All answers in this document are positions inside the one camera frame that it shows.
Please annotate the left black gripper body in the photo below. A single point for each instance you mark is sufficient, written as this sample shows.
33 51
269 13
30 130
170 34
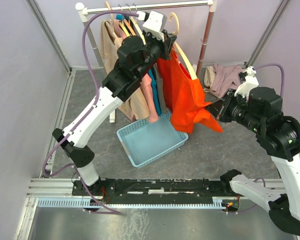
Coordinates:
166 49

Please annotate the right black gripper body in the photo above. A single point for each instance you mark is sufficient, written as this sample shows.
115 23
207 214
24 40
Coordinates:
230 107

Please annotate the orange t shirt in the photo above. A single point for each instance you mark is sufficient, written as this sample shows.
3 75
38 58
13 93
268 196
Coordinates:
184 97

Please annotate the beige plastic hanger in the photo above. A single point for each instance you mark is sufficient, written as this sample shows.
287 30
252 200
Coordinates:
189 66

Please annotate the white hanger of grey shirt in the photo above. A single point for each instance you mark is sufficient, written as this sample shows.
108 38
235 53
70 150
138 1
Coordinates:
137 28

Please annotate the dark grey t shirt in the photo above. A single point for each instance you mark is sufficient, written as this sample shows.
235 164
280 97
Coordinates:
159 81

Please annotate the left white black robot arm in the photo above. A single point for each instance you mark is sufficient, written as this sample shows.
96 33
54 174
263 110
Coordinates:
135 59

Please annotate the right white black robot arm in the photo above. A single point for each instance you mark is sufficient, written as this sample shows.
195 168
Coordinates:
279 135

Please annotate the yellow hanger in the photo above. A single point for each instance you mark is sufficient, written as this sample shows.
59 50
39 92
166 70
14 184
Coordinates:
125 25

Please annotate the pink t shirt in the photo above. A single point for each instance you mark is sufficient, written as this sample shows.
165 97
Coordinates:
148 100

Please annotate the blue t shirt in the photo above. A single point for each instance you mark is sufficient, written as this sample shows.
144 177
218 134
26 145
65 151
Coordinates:
153 84

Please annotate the beige hanger of beige shirt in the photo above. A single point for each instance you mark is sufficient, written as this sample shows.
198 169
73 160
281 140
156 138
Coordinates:
111 15

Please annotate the beige t shirt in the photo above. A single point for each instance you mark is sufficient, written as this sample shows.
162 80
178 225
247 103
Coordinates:
107 48

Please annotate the mauve clothes pile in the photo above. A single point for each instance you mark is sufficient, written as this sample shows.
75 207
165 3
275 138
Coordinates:
226 77

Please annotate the cream garment on floor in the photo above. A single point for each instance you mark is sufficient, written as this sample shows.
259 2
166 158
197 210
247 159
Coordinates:
209 77

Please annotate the light blue plastic basket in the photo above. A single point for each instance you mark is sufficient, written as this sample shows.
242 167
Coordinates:
145 142

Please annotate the metal clothes rack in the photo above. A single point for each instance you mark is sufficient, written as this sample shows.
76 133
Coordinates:
87 15

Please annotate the light blue cable duct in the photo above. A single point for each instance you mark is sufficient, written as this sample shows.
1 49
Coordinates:
55 202

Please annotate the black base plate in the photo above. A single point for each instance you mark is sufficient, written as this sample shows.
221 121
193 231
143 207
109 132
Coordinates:
161 191

